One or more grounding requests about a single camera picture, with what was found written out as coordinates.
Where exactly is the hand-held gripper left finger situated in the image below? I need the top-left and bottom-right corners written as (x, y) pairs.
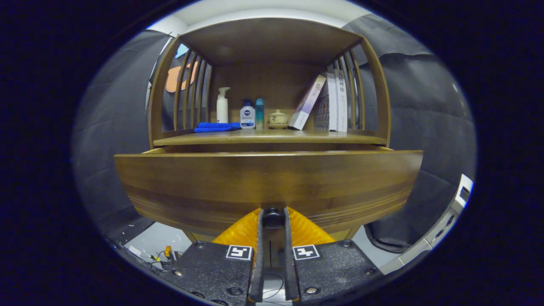
top-left (164, 207), bottom-right (266, 306)

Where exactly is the white pump bottle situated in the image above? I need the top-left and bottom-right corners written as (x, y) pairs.
top-left (216, 87), bottom-right (231, 124)

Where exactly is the white blue-capped lotion bottle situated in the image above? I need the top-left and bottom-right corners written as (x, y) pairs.
top-left (240, 99), bottom-right (256, 129)

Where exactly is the blue folded cloth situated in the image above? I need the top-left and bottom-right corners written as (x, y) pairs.
top-left (193, 122), bottom-right (241, 133)

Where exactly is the purple white book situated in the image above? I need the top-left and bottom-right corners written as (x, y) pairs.
top-left (289, 75), bottom-right (327, 130)

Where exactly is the wooden countertop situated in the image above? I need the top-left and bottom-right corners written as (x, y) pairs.
top-left (153, 129), bottom-right (387, 146)

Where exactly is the wooden cabinet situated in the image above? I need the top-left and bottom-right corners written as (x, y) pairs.
top-left (147, 17), bottom-right (391, 244)

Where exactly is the dark patterned book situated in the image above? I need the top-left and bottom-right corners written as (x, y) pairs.
top-left (313, 72), bottom-right (338, 131)

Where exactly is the black floor cable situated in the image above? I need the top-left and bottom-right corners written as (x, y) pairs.
top-left (263, 274), bottom-right (285, 301)

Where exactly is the wooden drawer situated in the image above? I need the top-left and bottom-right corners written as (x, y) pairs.
top-left (114, 147), bottom-right (424, 236)

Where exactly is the cream lidded teacup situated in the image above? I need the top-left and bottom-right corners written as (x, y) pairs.
top-left (268, 109), bottom-right (289, 129)

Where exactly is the white appliance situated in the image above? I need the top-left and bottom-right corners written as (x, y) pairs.
top-left (378, 173), bottom-right (474, 276)

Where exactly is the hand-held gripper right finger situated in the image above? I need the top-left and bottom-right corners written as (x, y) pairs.
top-left (283, 207), bottom-right (383, 304)

